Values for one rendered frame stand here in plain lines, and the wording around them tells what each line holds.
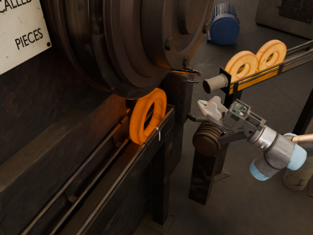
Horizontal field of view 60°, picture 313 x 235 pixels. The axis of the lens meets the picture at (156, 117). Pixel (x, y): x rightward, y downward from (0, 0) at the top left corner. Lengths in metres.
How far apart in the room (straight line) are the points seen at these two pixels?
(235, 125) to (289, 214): 0.88
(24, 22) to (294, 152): 0.77
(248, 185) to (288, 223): 0.27
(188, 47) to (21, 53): 0.36
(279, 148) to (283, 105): 1.44
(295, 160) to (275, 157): 0.05
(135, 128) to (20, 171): 0.33
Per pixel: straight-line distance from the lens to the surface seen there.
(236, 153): 1.82
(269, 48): 1.26
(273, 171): 0.97
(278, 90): 2.47
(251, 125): 0.87
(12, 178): 0.62
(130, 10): 0.50
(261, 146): 0.89
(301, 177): 1.67
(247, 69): 1.25
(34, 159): 0.63
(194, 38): 0.70
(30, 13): 0.57
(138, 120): 0.77
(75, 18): 0.51
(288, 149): 0.90
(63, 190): 0.73
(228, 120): 0.87
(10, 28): 0.55
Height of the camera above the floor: 1.32
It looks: 41 degrees down
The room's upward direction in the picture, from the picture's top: straight up
